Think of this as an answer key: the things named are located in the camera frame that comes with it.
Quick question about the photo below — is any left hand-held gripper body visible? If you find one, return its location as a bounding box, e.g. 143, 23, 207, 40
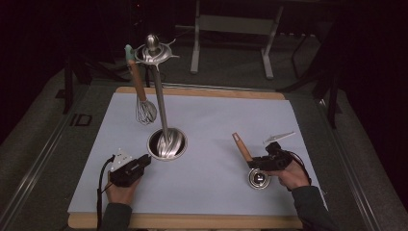
109, 147, 142, 189

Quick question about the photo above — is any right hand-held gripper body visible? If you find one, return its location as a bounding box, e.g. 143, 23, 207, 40
261, 130, 296, 171

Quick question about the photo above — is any wooden handled steel ladle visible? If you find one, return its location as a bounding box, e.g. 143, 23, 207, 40
231, 132, 272, 191

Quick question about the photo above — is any steel utensil rack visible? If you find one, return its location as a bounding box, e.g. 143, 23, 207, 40
133, 33, 189, 162

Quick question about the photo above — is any teal handled wire whisk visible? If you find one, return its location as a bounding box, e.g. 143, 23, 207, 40
124, 43, 153, 126

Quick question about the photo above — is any person's left hand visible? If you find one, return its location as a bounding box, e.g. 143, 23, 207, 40
104, 172, 142, 206

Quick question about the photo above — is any person's right hand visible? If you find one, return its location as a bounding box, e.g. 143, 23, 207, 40
268, 161, 312, 192

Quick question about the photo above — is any white table sheet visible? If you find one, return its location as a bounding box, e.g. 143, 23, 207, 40
67, 92, 328, 217

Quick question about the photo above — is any black metal stand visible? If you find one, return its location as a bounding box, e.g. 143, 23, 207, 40
62, 54, 94, 115
277, 18, 343, 129

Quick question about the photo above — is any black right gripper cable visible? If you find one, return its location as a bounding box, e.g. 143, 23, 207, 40
287, 149, 313, 187

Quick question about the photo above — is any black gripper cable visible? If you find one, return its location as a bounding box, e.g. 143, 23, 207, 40
95, 154, 115, 230
287, 149, 313, 187

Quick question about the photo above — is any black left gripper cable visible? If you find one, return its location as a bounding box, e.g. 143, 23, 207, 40
95, 154, 115, 230

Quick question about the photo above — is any grey metal frame stand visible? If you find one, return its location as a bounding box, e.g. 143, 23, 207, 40
191, 0, 285, 80

